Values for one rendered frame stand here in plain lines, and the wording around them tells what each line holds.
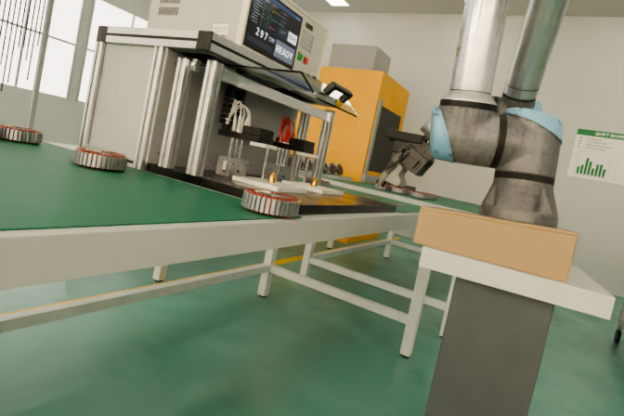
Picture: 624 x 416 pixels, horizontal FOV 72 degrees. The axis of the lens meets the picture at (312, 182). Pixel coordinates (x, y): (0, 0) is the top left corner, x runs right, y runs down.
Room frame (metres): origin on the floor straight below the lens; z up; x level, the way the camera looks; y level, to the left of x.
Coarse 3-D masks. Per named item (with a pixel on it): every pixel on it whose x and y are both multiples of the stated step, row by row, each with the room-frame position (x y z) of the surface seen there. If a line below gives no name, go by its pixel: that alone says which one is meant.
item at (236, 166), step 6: (222, 156) 1.22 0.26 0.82; (222, 162) 1.22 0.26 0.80; (228, 162) 1.20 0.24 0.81; (234, 162) 1.21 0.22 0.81; (240, 162) 1.24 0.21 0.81; (246, 162) 1.26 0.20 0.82; (216, 168) 1.22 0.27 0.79; (228, 168) 1.20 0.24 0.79; (234, 168) 1.22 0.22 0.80; (240, 168) 1.24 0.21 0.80; (246, 168) 1.26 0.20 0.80; (222, 174) 1.21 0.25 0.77; (228, 174) 1.20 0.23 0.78; (234, 174) 1.22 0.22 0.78; (240, 174) 1.25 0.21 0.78
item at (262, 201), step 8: (248, 192) 0.80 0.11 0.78; (256, 192) 0.80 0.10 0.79; (264, 192) 0.86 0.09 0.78; (272, 192) 0.87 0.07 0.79; (248, 200) 0.80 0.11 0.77; (256, 200) 0.78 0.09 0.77; (264, 200) 0.78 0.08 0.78; (272, 200) 0.78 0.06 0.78; (280, 200) 0.79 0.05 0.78; (288, 200) 0.80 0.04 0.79; (296, 200) 0.82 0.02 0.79; (248, 208) 0.79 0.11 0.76; (256, 208) 0.78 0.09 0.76; (264, 208) 0.78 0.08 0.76; (272, 208) 0.78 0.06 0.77; (280, 208) 0.79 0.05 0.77; (288, 208) 0.79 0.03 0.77; (296, 208) 0.81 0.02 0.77; (280, 216) 0.79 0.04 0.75; (288, 216) 0.80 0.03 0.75
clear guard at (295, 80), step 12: (240, 72) 1.21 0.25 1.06; (252, 72) 1.17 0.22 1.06; (264, 72) 1.13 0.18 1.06; (276, 72) 1.09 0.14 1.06; (288, 72) 1.06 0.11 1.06; (300, 72) 1.03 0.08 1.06; (264, 84) 1.35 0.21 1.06; (276, 84) 1.29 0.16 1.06; (288, 84) 1.25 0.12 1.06; (300, 84) 1.20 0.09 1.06; (312, 84) 1.03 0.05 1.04; (324, 84) 1.12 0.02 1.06; (324, 96) 1.06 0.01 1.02; (336, 96) 1.15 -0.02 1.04; (336, 108) 1.10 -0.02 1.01; (348, 108) 1.18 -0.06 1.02
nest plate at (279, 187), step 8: (232, 176) 1.15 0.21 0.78; (240, 176) 1.15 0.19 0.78; (248, 176) 1.20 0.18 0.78; (256, 184) 1.11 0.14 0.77; (264, 184) 1.09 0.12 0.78; (272, 184) 1.12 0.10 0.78; (280, 184) 1.18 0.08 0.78; (288, 184) 1.23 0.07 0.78; (296, 192) 1.16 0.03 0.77; (304, 192) 1.19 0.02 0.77
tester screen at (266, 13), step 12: (264, 0) 1.22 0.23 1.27; (252, 12) 1.18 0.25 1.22; (264, 12) 1.23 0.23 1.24; (276, 12) 1.27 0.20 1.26; (288, 12) 1.32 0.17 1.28; (252, 24) 1.19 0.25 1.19; (264, 24) 1.24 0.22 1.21; (276, 24) 1.28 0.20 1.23; (288, 24) 1.33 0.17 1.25; (300, 24) 1.39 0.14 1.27; (276, 36) 1.29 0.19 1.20
